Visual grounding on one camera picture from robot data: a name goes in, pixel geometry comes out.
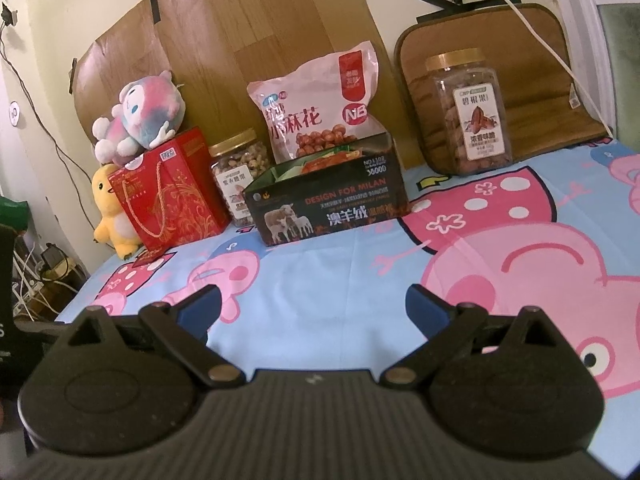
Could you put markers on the black cardboard box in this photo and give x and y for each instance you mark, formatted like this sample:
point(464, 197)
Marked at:
point(340, 202)

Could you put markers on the yellow plush toy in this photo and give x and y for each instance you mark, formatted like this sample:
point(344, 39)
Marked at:
point(112, 210)

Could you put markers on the brown seat cushion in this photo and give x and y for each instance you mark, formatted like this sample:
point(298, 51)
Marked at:
point(540, 85)

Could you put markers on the white window frame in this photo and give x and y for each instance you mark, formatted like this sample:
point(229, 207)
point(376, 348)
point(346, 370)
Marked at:
point(582, 35)

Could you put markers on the cartoon printed bedsheet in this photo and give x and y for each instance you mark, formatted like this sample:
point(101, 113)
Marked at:
point(325, 280)

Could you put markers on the white power strip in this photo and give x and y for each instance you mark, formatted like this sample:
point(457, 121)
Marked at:
point(30, 296)

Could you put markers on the large clear nut jar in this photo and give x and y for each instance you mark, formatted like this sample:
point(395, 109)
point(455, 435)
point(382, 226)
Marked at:
point(440, 125)

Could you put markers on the pink snack bag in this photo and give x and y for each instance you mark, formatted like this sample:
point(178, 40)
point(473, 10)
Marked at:
point(310, 105)

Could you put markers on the small clear nut jar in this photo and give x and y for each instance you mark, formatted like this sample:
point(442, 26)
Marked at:
point(235, 160)

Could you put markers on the wooden board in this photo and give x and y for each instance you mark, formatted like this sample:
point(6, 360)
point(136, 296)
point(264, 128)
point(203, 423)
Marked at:
point(225, 20)

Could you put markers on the pink plush toy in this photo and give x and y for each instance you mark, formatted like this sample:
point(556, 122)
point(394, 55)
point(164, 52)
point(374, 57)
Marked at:
point(145, 110)

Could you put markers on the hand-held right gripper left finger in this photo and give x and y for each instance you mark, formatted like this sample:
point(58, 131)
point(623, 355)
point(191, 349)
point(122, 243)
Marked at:
point(197, 310)

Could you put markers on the red snack packet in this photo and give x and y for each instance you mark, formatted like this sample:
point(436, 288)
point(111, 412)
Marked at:
point(325, 162)

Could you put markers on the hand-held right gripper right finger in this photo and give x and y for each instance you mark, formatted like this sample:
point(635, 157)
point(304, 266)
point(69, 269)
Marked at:
point(427, 310)

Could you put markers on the round white wall device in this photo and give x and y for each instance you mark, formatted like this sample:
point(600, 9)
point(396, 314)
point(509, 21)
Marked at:
point(14, 113)

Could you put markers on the dark green bag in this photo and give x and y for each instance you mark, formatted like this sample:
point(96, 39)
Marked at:
point(12, 212)

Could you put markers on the black power adapter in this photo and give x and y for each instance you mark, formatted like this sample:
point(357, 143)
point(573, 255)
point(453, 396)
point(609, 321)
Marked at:
point(51, 257)

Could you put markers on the red gift bag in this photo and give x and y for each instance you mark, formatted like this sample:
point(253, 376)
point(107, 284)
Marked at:
point(185, 200)

